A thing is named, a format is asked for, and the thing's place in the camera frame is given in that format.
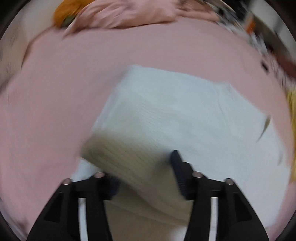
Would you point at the maroon bag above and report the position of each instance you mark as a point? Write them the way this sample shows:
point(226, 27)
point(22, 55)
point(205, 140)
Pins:
point(287, 65)

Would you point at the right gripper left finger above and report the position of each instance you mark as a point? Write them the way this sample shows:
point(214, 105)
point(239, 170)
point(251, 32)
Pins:
point(59, 220)

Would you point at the pink bed sheet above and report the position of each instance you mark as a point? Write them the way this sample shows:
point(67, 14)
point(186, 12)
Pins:
point(49, 108)

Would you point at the pink crumpled duvet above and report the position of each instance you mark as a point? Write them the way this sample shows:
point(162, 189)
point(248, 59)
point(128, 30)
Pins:
point(126, 14)

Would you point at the white fluffy cardigan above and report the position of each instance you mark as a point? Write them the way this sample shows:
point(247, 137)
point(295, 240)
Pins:
point(216, 129)

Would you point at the yellow cartoon pillow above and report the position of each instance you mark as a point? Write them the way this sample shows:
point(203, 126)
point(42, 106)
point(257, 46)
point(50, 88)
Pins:
point(291, 99)

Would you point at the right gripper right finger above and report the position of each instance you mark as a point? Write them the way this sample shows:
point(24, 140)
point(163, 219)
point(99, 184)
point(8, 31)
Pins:
point(219, 207)

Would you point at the small black box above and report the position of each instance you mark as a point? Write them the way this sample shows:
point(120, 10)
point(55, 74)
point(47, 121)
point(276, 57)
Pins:
point(265, 67)

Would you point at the orange pumpkin plush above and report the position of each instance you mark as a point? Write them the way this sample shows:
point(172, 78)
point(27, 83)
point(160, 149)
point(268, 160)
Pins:
point(68, 8)

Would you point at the orange bottle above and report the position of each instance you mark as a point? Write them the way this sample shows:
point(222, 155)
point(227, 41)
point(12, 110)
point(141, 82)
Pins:
point(249, 24)

